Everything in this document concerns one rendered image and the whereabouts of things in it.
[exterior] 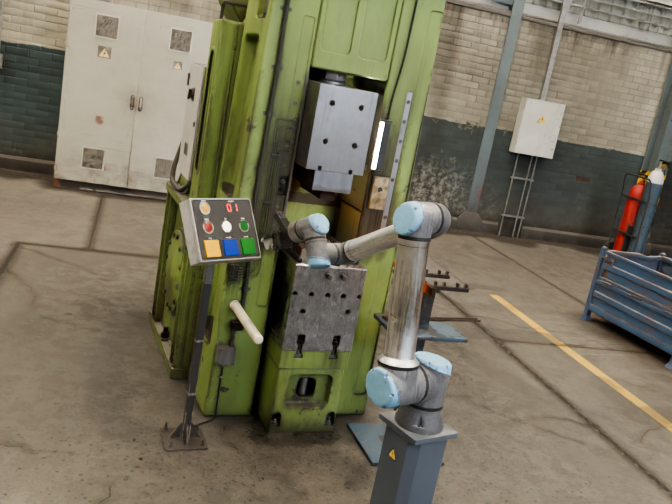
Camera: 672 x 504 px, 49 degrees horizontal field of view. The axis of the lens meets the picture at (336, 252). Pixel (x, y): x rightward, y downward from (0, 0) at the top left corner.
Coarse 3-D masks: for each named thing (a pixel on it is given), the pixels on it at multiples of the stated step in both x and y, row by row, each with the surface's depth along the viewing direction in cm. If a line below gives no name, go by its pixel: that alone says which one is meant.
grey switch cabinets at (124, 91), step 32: (96, 0) 798; (96, 32) 803; (128, 32) 811; (160, 32) 818; (192, 32) 827; (64, 64) 808; (96, 64) 813; (128, 64) 820; (160, 64) 828; (64, 96) 815; (96, 96) 822; (128, 96) 829; (160, 96) 837; (64, 128) 824; (96, 128) 831; (128, 128) 838; (160, 128) 847; (64, 160) 833; (96, 160) 839; (128, 160) 848; (160, 160) 856; (128, 192) 863; (160, 192) 872
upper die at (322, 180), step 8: (296, 168) 374; (304, 168) 364; (296, 176) 373; (304, 176) 363; (312, 176) 353; (320, 176) 352; (328, 176) 353; (336, 176) 355; (344, 176) 356; (352, 176) 358; (304, 184) 362; (312, 184) 352; (320, 184) 353; (328, 184) 354; (336, 184) 356; (344, 184) 357; (336, 192) 357; (344, 192) 359
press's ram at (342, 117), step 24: (312, 96) 347; (336, 96) 343; (360, 96) 347; (312, 120) 344; (336, 120) 347; (360, 120) 351; (312, 144) 346; (336, 144) 350; (360, 144) 354; (312, 168) 349; (336, 168) 353; (360, 168) 358
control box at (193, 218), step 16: (192, 208) 315; (224, 208) 327; (240, 208) 334; (192, 224) 314; (192, 240) 315; (256, 240) 336; (192, 256) 315; (224, 256) 321; (240, 256) 327; (256, 256) 334
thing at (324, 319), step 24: (288, 264) 364; (360, 264) 375; (288, 288) 371; (360, 288) 370; (288, 312) 360; (312, 312) 364; (336, 312) 369; (288, 336) 363; (312, 336) 368; (336, 336) 378
